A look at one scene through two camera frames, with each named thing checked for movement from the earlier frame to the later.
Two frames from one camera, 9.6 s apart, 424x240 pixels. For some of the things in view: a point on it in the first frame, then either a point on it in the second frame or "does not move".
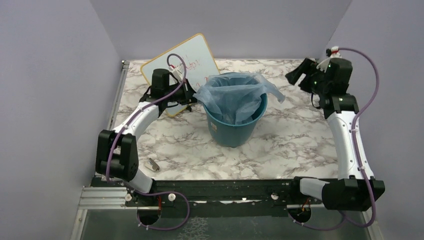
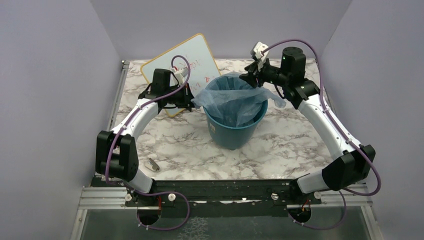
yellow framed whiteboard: (194, 56) does not move
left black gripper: (188, 92) does not move
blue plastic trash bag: (237, 96) does not move
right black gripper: (306, 67) → (252, 74)
